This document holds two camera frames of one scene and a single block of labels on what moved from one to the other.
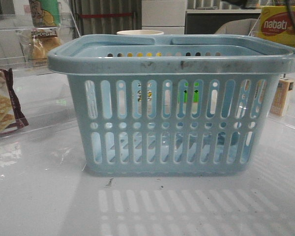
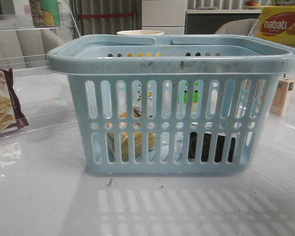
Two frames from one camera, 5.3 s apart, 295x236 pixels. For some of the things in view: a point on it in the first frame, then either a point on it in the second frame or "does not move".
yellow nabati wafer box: (275, 23) does not move
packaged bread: (43, 41) → (111, 143)
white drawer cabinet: (168, 16) does not move
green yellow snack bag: (45, 13) does not move
